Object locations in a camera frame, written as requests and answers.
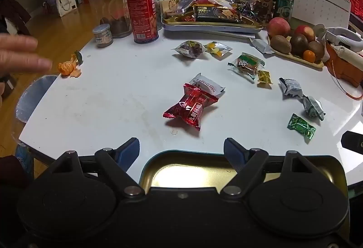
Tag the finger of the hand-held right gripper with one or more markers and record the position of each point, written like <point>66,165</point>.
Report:
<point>353,143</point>

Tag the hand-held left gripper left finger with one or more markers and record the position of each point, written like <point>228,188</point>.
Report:
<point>131,148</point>

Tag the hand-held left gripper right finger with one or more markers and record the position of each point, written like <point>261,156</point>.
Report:
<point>234,150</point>

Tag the gold tin tray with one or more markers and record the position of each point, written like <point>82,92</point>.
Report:
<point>181,171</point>

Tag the red foil snack packet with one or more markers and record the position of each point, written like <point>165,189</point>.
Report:
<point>190,107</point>

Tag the white dark-print packet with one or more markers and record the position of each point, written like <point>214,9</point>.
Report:
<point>290,88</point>

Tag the yellow silver snack packet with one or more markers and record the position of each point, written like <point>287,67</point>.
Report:
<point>217,49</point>

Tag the silver white snack packet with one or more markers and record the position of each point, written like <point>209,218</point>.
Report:
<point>261,45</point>

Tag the clear dried fruit packet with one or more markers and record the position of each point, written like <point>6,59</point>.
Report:
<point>188,49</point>

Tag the gold tray full of snacks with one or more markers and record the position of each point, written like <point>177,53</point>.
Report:
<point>198,28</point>

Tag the grey green crumpled packet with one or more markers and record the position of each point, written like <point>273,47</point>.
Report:
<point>312,107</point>

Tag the green foil candy packet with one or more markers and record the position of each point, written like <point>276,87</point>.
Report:
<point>301,126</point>

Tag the orange bag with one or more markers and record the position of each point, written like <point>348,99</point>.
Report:
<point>343,69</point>

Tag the gold candy packet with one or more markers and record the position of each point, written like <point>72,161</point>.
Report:
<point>264,77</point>

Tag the green biscuit packet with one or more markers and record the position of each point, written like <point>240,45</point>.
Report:
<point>246,65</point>

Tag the cream cloth roll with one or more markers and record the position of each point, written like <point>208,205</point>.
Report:
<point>348,53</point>

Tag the small orange tangerine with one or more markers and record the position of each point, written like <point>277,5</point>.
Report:
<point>309,56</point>

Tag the peeled tangerine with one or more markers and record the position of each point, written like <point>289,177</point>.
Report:
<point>66,68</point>

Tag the wooden fruit tray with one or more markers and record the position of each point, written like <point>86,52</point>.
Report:
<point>295,57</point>

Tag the white neck massager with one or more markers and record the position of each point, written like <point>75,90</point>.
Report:
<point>344,38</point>

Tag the grey round stool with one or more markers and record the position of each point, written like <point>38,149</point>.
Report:
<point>31,97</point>

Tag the dark brown round fruit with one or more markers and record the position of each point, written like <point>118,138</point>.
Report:
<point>299,44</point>

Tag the light brown kiwi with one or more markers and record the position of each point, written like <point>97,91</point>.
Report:
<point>280,44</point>

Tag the small grey jar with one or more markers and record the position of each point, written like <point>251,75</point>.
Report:
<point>102,35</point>

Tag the small red apple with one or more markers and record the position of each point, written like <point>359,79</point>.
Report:
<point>305,32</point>

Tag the large red apple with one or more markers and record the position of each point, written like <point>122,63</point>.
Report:
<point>279,27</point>

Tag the red biscuit can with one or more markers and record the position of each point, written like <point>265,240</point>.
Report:
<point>141,15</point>

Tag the large glass jar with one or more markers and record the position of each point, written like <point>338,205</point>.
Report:
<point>113,15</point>

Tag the black biscuit packet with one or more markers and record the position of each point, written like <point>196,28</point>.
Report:
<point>215,14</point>

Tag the desk calendar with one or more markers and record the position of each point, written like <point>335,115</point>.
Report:
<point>320,1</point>

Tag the dark printed cup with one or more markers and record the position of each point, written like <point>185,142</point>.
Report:
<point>262,7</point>

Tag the green can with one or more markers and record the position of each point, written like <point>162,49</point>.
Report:
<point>283,8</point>

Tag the brown paper snack packet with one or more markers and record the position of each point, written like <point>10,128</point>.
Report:
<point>173,3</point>

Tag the white tote bag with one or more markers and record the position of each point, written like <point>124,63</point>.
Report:
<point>66,5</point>

